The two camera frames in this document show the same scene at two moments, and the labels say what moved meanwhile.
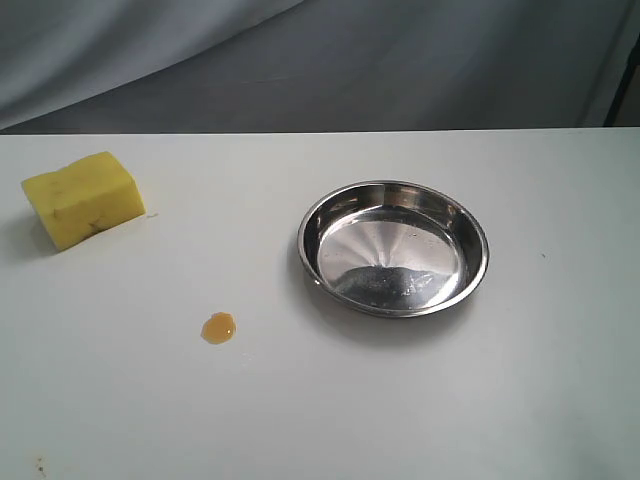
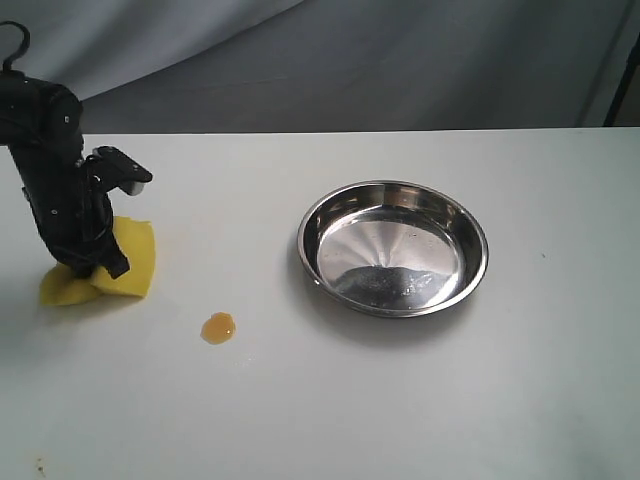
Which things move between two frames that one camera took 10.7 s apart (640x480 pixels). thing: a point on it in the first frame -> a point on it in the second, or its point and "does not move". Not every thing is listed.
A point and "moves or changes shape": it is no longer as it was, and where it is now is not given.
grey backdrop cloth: (252, 65) does not move
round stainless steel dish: (391, 248) does not move
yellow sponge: (84, 198) moves or changes shape
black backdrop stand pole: (634, 61) does not move
